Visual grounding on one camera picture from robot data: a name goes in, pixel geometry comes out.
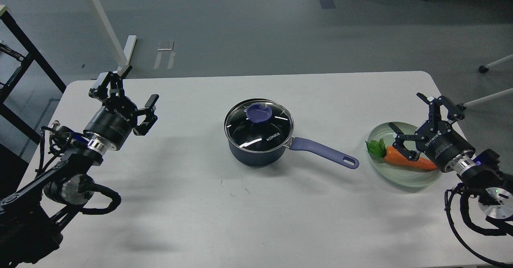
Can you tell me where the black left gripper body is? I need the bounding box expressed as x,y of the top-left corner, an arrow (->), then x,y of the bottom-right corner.
83,97 -> 137,151

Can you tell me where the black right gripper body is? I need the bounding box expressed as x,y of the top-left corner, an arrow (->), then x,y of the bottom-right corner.
415,123 -> 476,173

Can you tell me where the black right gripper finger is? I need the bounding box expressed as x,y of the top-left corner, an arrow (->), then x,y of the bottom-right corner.
388,123 -> 421,161
416,93 -> 466,133

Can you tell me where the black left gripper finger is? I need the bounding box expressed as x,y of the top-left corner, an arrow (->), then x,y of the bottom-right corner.
132,94 -> 159,135
89,64 -> 133,103

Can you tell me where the blue saucepan with handle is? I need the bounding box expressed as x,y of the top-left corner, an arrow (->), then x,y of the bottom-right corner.
225,99 -> 360,169

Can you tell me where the glass lid with blue knob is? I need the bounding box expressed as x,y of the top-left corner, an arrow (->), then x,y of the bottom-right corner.
224,98 -> 294,153

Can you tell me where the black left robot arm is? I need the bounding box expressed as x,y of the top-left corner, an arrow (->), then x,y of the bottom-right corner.
1,64 -> 159,268

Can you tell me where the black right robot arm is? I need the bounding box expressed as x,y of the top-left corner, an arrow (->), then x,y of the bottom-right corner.
389,93 -> 512,268

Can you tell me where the translucent green plate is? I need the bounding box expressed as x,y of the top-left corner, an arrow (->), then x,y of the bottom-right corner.
367,123 -> 442,188

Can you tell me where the orange toy carrot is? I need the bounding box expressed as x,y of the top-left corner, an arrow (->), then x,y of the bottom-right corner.
365,139 -> 438,171

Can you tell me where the white stand leg with caster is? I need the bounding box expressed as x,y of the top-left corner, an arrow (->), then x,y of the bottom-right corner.
478,54 -> 513,73

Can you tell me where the white stand bar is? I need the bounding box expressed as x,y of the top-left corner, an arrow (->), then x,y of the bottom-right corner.
456,88 -> 513,111

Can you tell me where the black metal rack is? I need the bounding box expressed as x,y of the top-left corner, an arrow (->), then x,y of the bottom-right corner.
0,5 -> 67,143

